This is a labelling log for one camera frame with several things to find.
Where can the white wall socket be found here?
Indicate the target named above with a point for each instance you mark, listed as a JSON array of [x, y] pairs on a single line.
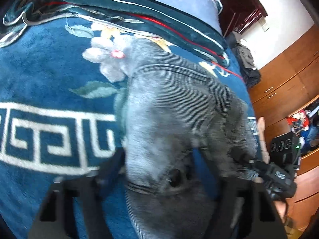
[[264, 26]]

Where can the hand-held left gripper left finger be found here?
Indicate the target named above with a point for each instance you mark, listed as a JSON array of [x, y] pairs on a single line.
[[107, 171]]

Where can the grey denim pants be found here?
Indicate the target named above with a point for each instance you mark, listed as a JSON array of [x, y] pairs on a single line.
[[169, 117]]

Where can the dark clothes pile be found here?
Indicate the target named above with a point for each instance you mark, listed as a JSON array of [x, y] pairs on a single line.
[[245, 59]]

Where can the dark wooden headboard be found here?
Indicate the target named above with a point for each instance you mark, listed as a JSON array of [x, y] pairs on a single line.
[[239, 2]]

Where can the red and white item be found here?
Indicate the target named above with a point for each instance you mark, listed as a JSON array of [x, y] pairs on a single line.
[[299, 119]]

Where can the person's right forearm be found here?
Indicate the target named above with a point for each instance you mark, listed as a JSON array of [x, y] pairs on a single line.
[[281, 209]]

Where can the brown wooden wardrobe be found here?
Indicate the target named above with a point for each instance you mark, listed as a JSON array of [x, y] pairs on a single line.
[[279, 92]]

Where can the blue patterned plush blanket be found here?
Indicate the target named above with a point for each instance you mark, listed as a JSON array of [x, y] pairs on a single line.
[[37, 79]]

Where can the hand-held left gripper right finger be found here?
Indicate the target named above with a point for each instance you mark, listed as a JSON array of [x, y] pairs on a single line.
[[226, 191]]

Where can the blue cloth heap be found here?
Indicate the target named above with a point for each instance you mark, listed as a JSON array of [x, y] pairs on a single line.
[[311, 132]]

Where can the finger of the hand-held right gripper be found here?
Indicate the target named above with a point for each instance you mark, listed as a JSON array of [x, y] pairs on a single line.
[[246, 163]]

